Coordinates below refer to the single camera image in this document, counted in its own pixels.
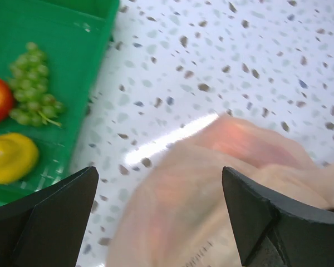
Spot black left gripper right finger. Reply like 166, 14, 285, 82
222, 167, 334, 266

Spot orange translucent plastic bag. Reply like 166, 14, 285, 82
106, 115, 334, 266

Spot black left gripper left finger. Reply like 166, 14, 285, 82
0, 167, 99, 267

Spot green grape bunch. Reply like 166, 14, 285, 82
8, 42, 65, 127

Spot yellow lemon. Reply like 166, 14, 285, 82
0, 133, 40, 184

